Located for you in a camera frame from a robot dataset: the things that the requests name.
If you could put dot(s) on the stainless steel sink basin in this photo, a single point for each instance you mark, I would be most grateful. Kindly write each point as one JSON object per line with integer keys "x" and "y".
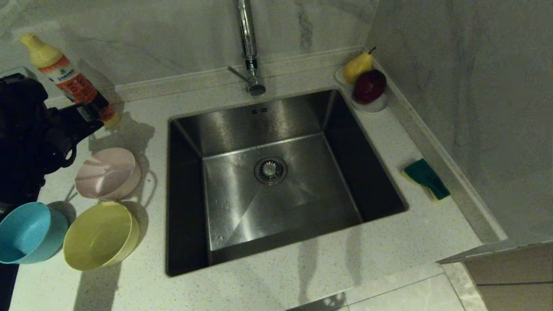
{"x": 302, "y": 194}

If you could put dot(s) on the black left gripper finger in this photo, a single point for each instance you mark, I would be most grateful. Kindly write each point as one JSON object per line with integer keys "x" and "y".
{"x": 62, "y": 138}
{"x": 73, "y": 114}

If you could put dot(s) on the yellow pear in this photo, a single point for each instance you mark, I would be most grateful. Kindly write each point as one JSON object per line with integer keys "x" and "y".
{"x": 357, "y": 68}

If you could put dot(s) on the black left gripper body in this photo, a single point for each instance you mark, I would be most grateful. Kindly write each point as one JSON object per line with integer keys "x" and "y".
{"x": 23, "y": 116}

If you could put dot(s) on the dark red apple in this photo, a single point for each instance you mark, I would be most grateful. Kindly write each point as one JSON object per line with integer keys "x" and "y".
{"x": 369, "y": 86}

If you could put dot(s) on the yellow plastic bowl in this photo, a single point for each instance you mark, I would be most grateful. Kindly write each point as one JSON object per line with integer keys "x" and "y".
{"x": 99, "y": 237}

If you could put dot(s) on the pink plastic bowl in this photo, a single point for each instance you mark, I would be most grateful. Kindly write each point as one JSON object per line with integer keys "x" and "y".
{"x": 108, "y": 172}

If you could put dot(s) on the metal sink drain strainer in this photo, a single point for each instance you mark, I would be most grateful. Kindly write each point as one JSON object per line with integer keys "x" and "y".
{"x": 271, "y": 170}

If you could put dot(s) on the green and yellow sponge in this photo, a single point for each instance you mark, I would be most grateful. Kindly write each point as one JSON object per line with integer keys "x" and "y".
{"x": 427, "y": 177}

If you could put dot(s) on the small white dish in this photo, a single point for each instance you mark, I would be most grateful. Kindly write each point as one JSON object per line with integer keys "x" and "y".
{"x": 375, "y": 107}

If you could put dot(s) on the orange label detergent bottle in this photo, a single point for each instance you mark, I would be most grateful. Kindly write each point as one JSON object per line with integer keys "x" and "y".
{"x": 65, "y": 73}

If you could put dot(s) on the blue plastic bowl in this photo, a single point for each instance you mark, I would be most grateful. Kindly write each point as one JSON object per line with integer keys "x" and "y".
{"x": 30, "y": 233}

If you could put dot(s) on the chrome kitchen faucet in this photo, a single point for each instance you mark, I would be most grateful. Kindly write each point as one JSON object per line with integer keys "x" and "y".
{"x": 247, "y": 39}

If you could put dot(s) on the black induction cooktop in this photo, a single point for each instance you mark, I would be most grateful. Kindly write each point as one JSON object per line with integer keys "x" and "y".
{"x": 8, "y": 285}

